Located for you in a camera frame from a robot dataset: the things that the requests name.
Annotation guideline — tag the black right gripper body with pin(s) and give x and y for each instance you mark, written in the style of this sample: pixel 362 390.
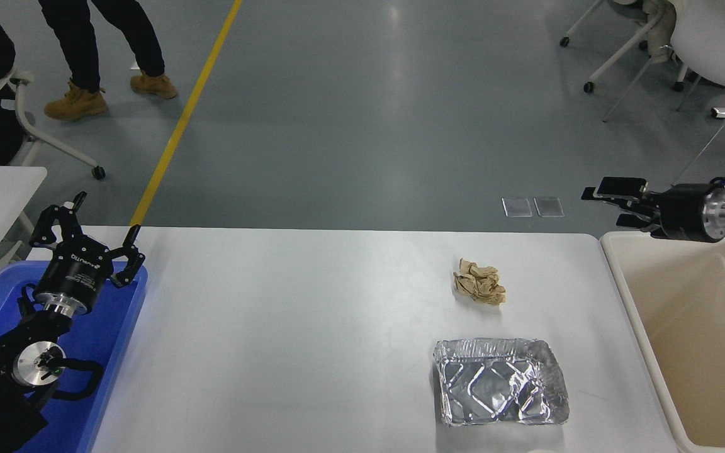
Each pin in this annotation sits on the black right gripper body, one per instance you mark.
pixel 683 214

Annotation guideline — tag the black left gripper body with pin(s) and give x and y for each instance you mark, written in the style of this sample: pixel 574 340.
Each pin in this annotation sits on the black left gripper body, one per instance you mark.
pixel 76 274

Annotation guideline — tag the silver foil tray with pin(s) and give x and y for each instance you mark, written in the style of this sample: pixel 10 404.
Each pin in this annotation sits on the silver foil tray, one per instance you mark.
pixel 501 384

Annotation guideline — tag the blue plastic tray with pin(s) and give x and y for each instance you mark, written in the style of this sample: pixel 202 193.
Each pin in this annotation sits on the blue plastic tray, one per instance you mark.
pixel 114 327

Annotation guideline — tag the clear floor plate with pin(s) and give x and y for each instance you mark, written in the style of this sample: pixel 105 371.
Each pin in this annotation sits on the clear floor plate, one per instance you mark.
pixel 517 207
pixel 548 207

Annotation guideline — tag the large pale plastic bin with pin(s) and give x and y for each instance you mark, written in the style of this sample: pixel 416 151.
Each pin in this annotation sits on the large pale plastic bin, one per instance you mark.
pixel 702 327

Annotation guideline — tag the white rolling office chair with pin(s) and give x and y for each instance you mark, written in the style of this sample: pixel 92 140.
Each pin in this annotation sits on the white rolling office chair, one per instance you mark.
pixel 19 107

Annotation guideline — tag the yellow floor tape line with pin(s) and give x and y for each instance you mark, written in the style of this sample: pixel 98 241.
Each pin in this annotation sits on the yellow floor tape line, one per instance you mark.
pixel 177 129

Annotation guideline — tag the white-framed caster chair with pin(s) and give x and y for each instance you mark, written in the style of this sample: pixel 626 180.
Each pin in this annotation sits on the white-framed caster chair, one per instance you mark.
pixel 620 47

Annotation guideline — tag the crumpled tan paper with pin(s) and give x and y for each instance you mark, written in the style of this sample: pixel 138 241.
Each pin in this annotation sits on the crumpled tan paper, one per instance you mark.
pixel 479 283

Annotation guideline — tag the white shell chair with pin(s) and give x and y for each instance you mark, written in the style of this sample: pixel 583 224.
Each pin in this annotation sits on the white shell chair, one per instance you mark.
pixel 715 44

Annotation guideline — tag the person in tan boots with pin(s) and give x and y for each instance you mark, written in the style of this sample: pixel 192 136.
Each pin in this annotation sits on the person in tan boots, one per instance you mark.
pixel 79 44

